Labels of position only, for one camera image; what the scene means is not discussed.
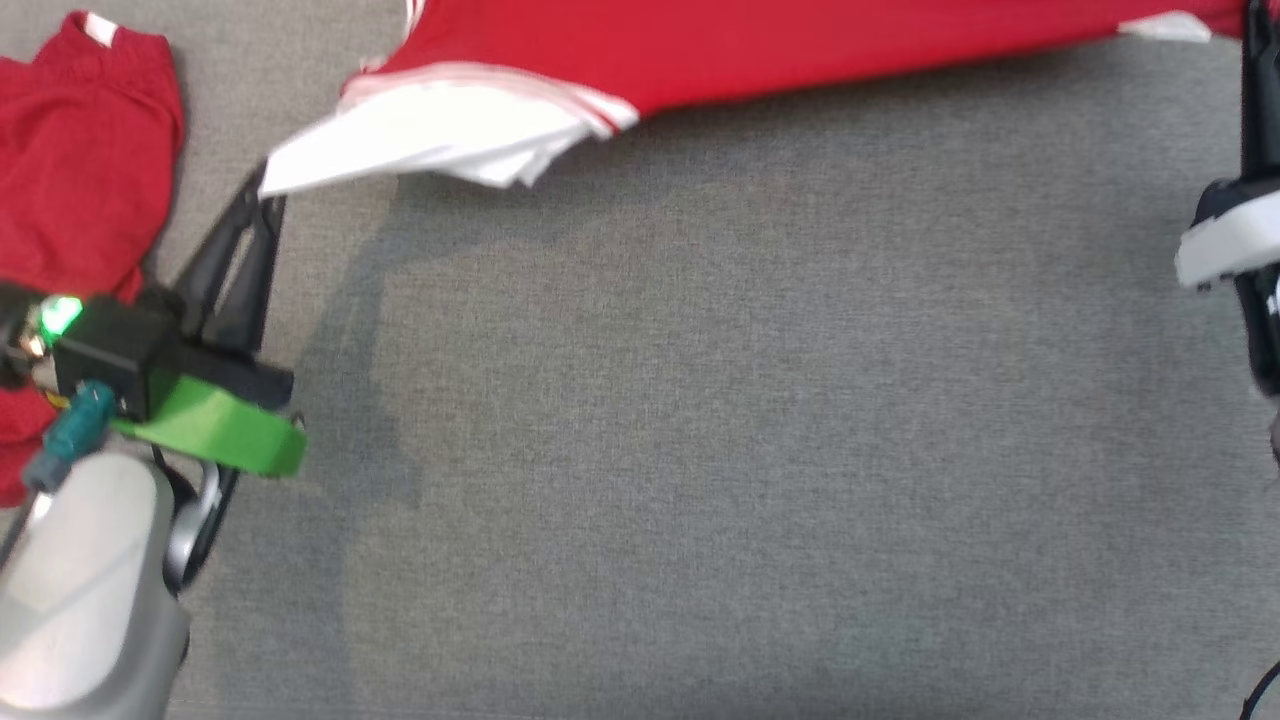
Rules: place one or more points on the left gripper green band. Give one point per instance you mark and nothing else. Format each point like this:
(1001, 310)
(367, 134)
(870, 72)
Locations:
(225, 420)

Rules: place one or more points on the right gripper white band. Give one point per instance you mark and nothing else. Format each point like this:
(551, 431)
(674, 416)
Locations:
(1235, 240)

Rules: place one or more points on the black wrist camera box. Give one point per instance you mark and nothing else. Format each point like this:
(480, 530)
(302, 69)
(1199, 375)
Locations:
(110, 350)

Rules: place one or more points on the grey fabric sofa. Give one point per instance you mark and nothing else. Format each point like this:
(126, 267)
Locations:
(750, 450)

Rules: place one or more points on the crumpled red garment white trim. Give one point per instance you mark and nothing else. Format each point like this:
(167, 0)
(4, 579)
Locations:
(75, 170)

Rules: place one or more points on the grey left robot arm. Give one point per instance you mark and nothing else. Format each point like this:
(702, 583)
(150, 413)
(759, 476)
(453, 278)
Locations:
(80, 590)

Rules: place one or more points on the red jersey with white sleeves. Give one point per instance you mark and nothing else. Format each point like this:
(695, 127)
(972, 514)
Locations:
(750, 45)

